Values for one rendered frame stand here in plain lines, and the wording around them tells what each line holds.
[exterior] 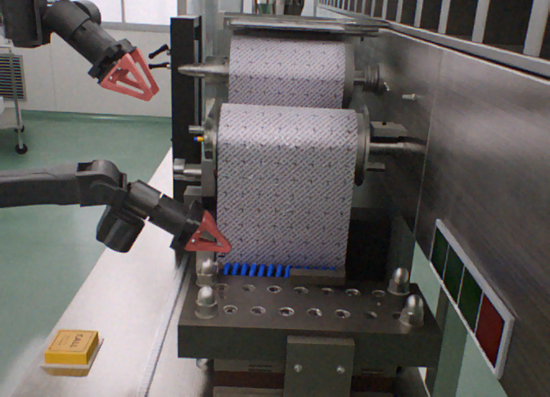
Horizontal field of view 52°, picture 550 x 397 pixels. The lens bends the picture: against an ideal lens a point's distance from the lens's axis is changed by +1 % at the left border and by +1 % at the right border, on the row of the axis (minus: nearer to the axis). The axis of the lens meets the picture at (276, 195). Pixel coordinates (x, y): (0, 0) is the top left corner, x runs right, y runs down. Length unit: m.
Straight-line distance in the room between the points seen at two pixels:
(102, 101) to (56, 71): 0.60
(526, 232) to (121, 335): 0.75
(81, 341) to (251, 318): 0.32
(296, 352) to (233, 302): 0.14
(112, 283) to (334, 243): 0.50
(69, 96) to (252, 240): 6.06
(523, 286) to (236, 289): 0.51
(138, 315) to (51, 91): 6.01
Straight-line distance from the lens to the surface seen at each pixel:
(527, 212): 0.57
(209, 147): 0.98
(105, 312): 1.16
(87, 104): 6.93
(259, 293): 0.94
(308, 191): 0.97
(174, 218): 0.97
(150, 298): 1.19
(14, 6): 1.02
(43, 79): 7.04
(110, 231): 1.01
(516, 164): 0.60
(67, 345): 1.04
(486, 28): 0.74
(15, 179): 0.98
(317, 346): 0.85
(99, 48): 0.98
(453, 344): 1.34
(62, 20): 0.99
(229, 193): 0.97
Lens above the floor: 1.50
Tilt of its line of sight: 20 degrees down
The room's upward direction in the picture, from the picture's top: 3 degrees clockwise
